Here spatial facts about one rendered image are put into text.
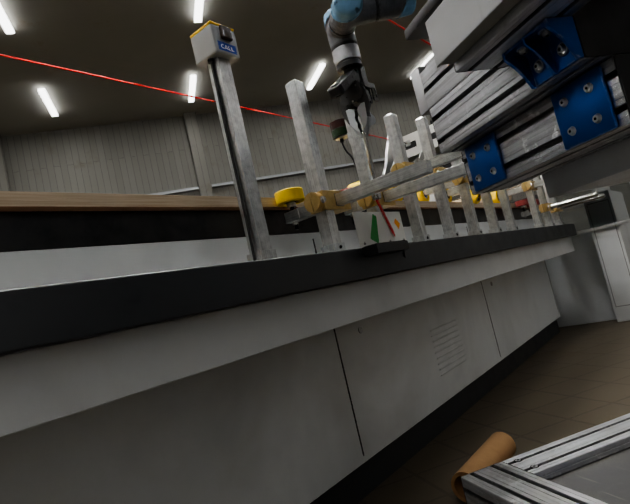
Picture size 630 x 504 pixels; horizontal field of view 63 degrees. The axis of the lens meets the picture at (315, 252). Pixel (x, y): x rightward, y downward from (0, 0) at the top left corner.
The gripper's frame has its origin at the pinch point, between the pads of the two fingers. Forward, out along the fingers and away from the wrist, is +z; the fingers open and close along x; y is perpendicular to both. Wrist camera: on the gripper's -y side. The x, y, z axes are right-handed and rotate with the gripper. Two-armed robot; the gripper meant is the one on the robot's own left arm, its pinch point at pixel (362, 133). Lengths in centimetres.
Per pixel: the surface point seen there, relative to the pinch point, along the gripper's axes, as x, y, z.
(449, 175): -15.8, 12.0, 16.9
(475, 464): -4, 7, 93
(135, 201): 24, -57, 11
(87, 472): 27, -78, 59
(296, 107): 7.4, -16.6, -8.3
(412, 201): 6.5, 32.6, 18.0
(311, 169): 7.1, -17.2, 8.3
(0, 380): 7, -95, 39
